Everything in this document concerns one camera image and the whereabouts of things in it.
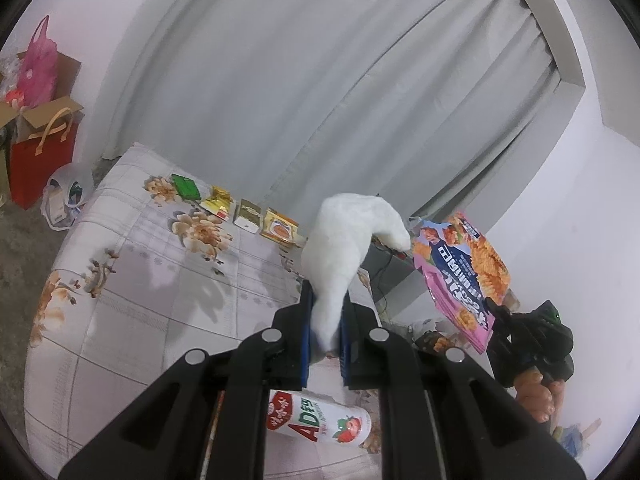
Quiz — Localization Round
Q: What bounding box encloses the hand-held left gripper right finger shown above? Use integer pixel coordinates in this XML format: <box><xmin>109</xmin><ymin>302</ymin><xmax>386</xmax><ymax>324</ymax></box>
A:
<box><xmin>339</xmin><ymin>297</ymin><xmax>586</xmax><ymax>480</ymax></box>

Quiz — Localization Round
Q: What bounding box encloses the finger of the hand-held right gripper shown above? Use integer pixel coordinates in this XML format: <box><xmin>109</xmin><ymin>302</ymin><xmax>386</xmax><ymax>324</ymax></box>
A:
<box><xmin>483</xmin><ymin>297</ymin><xmax>514</xmax><ymax>334</ymax></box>

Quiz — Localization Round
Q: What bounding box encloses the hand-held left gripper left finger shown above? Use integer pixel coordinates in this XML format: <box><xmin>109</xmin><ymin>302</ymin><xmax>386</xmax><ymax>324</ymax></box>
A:
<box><xmin>59</xmin><ymin>281</ymin><xmax>315</xmax><ymax>480</ymax></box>

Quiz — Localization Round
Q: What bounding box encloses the pink snack packet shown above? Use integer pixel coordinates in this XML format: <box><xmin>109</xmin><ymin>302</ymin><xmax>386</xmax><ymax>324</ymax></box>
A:
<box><xmin>411</xmin><ymin>211</ymin><xmax>512</xmax><ymax>356</ymax></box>

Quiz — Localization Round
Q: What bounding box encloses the person's right hand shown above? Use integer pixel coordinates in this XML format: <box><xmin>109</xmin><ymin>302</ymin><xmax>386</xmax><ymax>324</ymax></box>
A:
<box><xmin>515</xmin><ymin>367</ymin><xmax>566</xmax><ymax>424</ymax></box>

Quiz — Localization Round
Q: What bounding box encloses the strawberry label drink bottle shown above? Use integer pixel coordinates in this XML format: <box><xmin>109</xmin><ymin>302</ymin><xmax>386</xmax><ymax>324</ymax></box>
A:
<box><xmin>267</xmin><ymin>390</ymin><xmax>373</xmax><ymax>446</ymax></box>

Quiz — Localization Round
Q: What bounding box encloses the orange fruit print packet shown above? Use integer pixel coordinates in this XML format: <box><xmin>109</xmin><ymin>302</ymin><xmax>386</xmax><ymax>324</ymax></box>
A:
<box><xmin>260</xmin><ymin>207</ymin><xmax>300</xmax><ymax>247</ymax></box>

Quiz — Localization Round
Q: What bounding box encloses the yellow foil packet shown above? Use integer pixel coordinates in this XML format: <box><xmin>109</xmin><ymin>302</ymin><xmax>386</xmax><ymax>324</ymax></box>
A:
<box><xmin>201</xmin><ymin>186</ymin><xmax>235</xmax><ymax>222</ymax></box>

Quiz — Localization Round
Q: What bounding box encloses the floral bed sheet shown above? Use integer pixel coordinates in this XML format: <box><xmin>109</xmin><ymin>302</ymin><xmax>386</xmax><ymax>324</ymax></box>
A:
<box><xmin>24</xmin><ymin>142</ymin><xmax>386</xmax><ymax>480</ymax></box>

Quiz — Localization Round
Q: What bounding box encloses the small green packet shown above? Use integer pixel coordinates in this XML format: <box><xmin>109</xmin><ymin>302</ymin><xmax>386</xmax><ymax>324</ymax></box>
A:
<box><xmin>171</xmin><ymin>174</ymin><xmax>202</xmax><ymax>200</ymax></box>

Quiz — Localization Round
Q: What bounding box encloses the grey curtain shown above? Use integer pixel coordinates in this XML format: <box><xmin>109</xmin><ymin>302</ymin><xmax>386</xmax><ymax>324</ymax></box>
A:
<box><xmin>102</xmin><ymin>0</ymin><xmax>561</xmax><ymax>241</ymax></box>

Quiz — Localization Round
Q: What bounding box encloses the white plastic bag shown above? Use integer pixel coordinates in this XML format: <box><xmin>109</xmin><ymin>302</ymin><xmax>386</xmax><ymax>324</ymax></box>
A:
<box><xmin>41</xmin><ymin>162</ymin><xmax>96</xmax><ymax>232</ymax></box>

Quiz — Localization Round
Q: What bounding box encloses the grey curtain pelmet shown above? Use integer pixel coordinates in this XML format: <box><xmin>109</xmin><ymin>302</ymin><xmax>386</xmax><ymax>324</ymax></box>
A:
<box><xmin>492</xmin><ymin>0</ymin><xmax>587</xmax><ymax>88</ymax></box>

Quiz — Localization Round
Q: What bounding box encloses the red paper gift bag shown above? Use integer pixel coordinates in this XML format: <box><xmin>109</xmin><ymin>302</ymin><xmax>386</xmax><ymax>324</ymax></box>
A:
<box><xmin>10</xmin><ymin>107</ymin><xmax>81</xmax><ymax>211</ymax></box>

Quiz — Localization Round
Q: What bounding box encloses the cardboard box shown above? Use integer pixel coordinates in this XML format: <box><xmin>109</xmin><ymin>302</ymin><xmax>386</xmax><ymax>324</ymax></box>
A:
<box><xmin>0</xmin><ymin>52</ymin><xmax>86</xmax><ymax>131</ymax></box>

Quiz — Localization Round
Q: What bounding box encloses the pink plastic bag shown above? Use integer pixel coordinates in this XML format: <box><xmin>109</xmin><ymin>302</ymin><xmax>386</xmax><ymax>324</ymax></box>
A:
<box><xmin>19</xmin><ymin>15</ymin><xmax>56</xmax><ymax>111</ymax></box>

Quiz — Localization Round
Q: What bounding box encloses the black cable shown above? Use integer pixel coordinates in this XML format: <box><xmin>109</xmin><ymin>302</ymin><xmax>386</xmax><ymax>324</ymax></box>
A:
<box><xmin>372</xmin><ymin>240</ymin><xmax>416</xmax><ymax>311</ymax></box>

